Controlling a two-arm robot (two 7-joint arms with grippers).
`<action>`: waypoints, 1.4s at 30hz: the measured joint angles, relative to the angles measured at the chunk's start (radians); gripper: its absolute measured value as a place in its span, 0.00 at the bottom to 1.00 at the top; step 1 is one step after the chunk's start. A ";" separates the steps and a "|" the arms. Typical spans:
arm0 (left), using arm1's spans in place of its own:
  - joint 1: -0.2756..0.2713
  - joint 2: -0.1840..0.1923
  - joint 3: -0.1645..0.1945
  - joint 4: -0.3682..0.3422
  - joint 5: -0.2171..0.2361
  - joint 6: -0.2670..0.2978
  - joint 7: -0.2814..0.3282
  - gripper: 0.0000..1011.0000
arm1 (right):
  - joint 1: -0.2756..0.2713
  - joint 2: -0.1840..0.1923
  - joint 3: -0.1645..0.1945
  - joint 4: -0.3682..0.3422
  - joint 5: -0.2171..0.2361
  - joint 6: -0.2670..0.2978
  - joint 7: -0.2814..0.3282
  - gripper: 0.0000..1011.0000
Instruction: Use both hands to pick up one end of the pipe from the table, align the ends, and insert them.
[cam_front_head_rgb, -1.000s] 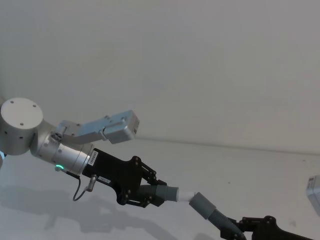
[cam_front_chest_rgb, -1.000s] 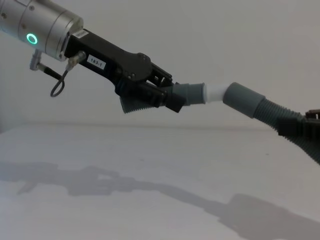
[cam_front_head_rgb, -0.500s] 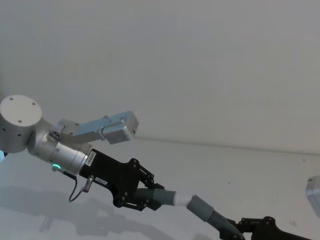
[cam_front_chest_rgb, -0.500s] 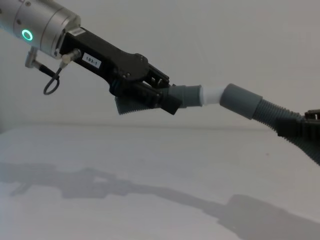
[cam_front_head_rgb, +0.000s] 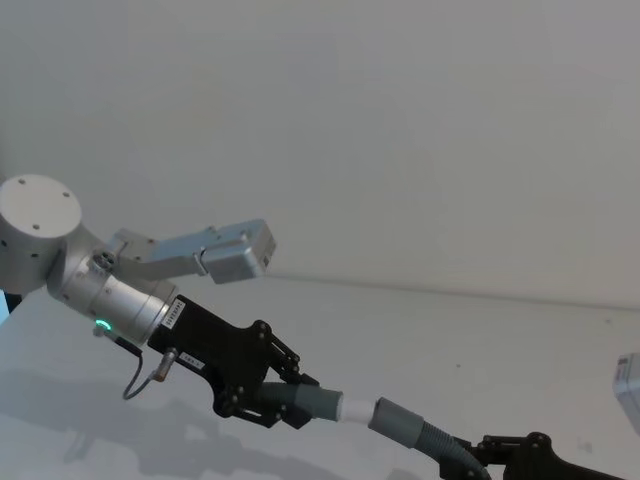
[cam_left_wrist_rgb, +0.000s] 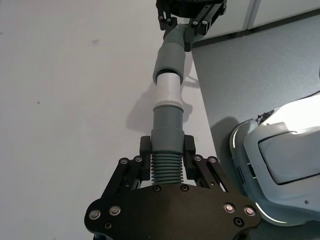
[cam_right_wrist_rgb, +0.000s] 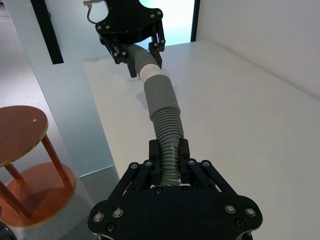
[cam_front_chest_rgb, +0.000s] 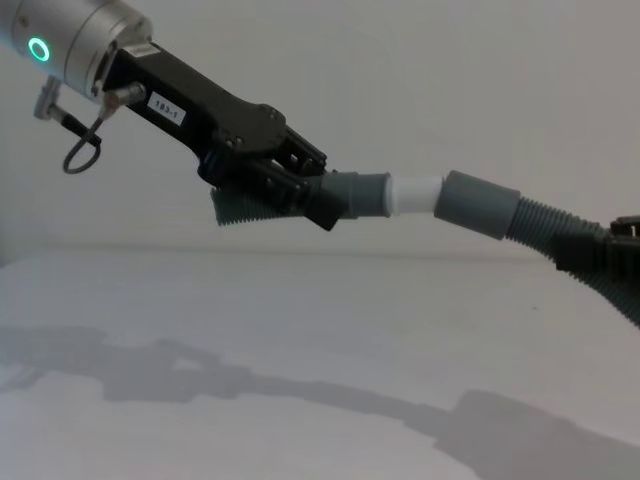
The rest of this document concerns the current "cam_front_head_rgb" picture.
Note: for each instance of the white table cloth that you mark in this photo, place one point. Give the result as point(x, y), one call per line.
point(350, 340)

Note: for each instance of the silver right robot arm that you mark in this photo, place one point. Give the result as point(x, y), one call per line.
point(630, 395)

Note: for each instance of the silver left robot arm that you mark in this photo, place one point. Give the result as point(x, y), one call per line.
point(115, 295)

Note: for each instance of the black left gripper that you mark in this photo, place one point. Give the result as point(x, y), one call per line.
point(215, 350)

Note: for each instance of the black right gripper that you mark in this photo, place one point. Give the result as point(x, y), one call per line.
point(550, 465)

